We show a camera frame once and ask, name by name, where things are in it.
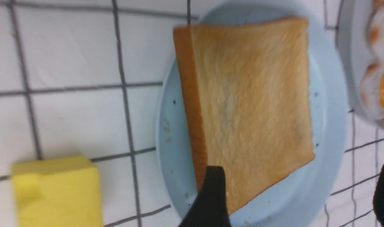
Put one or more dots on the light blue plate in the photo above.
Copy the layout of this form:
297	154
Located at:
297	200

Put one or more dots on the fried egg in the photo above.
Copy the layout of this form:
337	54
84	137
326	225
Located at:
372	91
376	29

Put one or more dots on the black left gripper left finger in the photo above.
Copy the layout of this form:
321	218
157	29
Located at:
209	208

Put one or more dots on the grey plate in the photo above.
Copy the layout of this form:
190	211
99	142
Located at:
353	21

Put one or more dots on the white grid tablecloth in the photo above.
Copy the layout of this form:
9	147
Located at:
84	77

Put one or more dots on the toast slice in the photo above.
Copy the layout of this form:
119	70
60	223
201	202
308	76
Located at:
246	97

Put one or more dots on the yellow foam cube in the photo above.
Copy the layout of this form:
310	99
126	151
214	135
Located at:
60	192

